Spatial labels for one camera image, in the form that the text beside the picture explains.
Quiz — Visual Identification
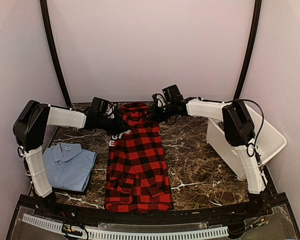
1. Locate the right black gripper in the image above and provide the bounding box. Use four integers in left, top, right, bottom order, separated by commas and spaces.
144, 102, 175, 123

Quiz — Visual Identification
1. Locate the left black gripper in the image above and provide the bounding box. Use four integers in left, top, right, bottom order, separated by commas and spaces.
97, 113, 131, 136

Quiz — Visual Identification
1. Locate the red black plaid shirt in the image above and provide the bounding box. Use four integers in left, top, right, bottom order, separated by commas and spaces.
104, 102, 174, 213

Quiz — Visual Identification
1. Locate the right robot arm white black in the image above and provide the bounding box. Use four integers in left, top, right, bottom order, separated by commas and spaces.
148, 84, 268, 195

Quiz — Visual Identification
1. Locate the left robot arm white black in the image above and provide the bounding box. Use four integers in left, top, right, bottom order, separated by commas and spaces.
12, 97, 130, 198

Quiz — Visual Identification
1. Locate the folded light blue shirt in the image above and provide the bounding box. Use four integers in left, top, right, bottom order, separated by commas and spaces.
43, 142, 98, 193

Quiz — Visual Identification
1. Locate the white plastic bin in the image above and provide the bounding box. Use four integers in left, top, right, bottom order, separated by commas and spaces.
206, 106, 287, 180

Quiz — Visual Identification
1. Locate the left clear acrylic plate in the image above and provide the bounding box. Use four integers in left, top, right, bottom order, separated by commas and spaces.
5, 206, 65, 240

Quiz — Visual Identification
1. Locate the clear acrylic plate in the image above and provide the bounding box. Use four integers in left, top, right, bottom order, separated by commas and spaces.
240, 204, 300, 240
5, 206, 65, 240

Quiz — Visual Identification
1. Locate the right clear acrylic plate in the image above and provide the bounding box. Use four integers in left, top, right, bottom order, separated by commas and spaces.
240, 204, 300, 240

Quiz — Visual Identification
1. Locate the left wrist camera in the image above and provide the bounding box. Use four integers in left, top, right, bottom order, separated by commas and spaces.
105, 102, 118, 119

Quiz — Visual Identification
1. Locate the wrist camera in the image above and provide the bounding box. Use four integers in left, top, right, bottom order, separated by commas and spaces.
105, 102, 118, 119
152, 93, 167, 107

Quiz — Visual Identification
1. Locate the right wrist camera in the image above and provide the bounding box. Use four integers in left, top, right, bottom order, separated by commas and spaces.
152, 93, 167, 107

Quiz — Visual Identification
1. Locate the white slotted cable duct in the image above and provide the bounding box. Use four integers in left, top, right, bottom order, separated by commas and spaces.
22, 214, 229, 240

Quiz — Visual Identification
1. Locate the black curved front rail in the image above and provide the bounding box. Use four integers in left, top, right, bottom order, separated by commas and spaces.
10, 193, 295, 227

